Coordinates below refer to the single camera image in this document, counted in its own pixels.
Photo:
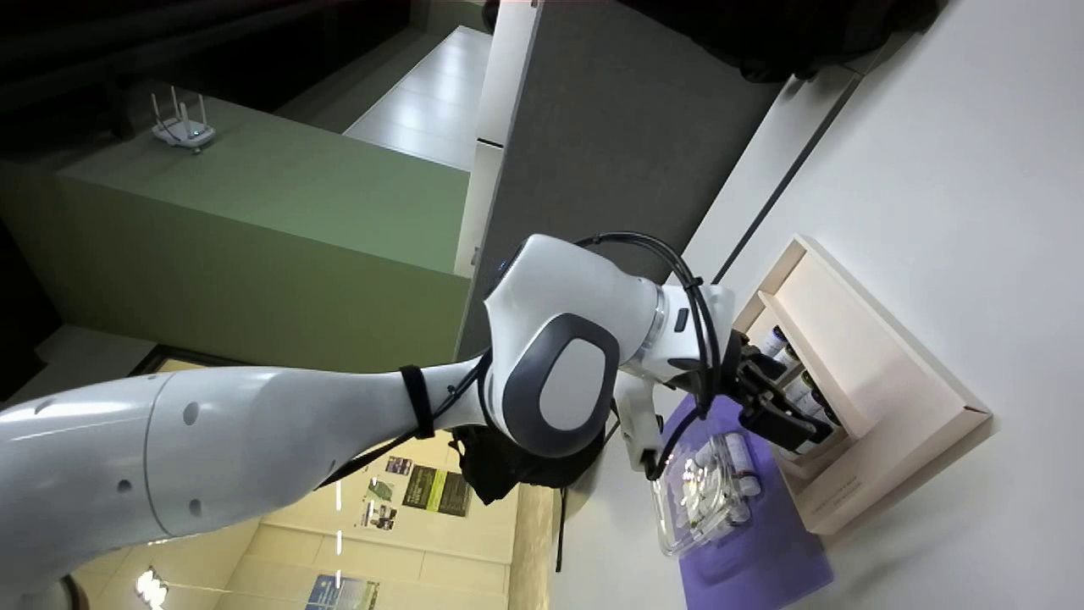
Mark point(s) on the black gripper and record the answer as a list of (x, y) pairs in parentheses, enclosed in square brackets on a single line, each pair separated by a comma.
[(753, 367)]

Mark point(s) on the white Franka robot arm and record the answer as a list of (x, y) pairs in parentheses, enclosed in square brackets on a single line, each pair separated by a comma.
[(284, 442)]

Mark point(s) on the light wooden tray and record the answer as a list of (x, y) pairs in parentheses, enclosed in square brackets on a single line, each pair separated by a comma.
[(891, 396)]

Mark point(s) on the small white bagged bottle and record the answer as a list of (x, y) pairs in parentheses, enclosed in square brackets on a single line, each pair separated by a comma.
[(749, 490), (739, 457)]

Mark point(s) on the clear plastic bag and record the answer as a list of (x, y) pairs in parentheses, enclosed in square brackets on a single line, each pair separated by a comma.
[(706, 504)]

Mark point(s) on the black fabric object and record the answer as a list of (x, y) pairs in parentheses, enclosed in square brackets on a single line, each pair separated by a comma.
[(790, 37)]

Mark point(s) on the white counter top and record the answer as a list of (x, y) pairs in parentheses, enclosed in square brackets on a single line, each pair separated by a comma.
[(428, 95)]

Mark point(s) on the green cabinet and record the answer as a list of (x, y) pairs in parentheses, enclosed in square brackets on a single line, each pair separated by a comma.
[(247, 248)]

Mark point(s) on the white wifi router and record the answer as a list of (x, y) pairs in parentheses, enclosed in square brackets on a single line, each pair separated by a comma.
[(184, 128)]

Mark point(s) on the dark green wall poster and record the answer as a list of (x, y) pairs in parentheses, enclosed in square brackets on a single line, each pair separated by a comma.
[(420, 486)]

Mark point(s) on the small photo wall poster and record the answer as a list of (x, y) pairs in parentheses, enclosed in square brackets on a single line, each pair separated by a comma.
[(382, 508)]

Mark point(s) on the blue wall poster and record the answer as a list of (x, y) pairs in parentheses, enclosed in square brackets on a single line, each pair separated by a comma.
[(340, 594)]

